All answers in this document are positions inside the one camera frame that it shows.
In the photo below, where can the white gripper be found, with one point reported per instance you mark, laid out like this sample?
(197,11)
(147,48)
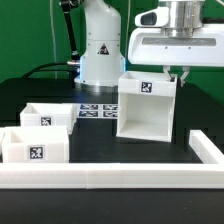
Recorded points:
(165,37)

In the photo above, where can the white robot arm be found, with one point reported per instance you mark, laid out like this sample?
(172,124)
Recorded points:
(102,62)

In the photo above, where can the white drawer tray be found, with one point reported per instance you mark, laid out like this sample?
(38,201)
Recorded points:
(38,144)
(49,114)

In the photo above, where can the white front drawer tray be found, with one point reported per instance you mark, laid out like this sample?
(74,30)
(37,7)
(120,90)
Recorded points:
(38,144)

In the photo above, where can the fiducial marker sheet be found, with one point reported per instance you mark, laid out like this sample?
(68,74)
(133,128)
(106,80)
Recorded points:
(97,111)

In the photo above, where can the white rear drawer tray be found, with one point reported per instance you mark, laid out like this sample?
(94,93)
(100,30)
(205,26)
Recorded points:
(49,114)

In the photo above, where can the white L-shaped border fence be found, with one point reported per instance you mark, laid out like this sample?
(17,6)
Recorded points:
(209,173)

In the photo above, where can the white drawer cabinet box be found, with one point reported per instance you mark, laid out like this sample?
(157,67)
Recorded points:
(146,103)

